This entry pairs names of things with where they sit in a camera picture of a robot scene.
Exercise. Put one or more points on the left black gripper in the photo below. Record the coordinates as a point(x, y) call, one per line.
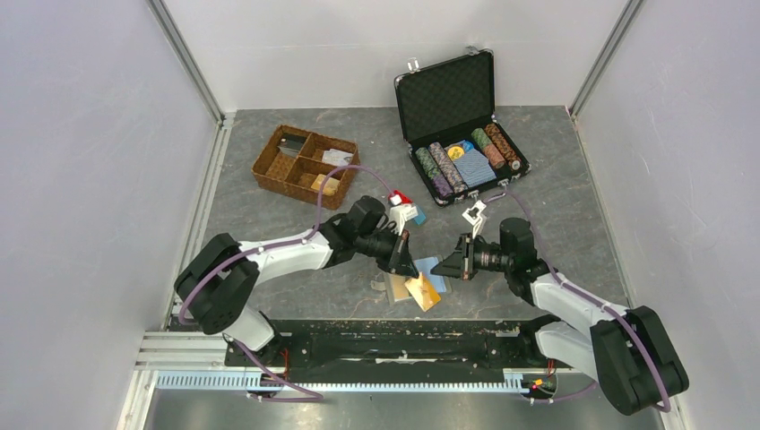
point(399, 262)

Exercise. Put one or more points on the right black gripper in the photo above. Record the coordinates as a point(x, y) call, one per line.
point(453, 264)

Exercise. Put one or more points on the gold credit card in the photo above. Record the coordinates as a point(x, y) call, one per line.
point(423, 292)

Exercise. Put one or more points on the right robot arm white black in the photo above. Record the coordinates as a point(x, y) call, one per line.
point(626, 351)

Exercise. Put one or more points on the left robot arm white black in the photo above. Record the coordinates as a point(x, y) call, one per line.
point(216, 285)

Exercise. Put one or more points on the blue playing card deck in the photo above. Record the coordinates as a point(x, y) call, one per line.
point(474, 168)

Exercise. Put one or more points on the gold cards in basket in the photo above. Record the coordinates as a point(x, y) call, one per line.
point(328, 185)

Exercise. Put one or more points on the silver VIP cards stack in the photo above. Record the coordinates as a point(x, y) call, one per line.
point(334, 161)

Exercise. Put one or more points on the black cards in basket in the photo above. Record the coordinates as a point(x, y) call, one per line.
point(291, 144)

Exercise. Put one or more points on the blue toy brick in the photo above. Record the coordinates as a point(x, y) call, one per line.
point(420, 216)

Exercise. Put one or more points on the red toy brick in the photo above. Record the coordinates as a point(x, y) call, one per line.
point(401, 196)

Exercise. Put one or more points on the purple poker chip row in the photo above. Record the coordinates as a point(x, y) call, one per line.
point(447, 167)

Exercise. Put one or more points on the yellow dealer button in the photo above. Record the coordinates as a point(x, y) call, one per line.
point(455, 151)

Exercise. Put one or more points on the green poker chip row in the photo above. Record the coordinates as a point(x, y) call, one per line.
point(433, 172)

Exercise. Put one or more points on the green pink chip row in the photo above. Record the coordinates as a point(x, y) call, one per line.
point(489, 149)

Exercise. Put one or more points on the brown poker chip row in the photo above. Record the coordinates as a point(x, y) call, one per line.
point(506, 149)

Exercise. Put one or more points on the brown wicker divided basket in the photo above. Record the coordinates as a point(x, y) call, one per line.
point(275, 172)

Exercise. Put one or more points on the black poker chip case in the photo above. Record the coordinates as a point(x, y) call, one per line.
point(444, 103)

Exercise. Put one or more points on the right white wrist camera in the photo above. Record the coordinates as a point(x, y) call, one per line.
point(476, 217)

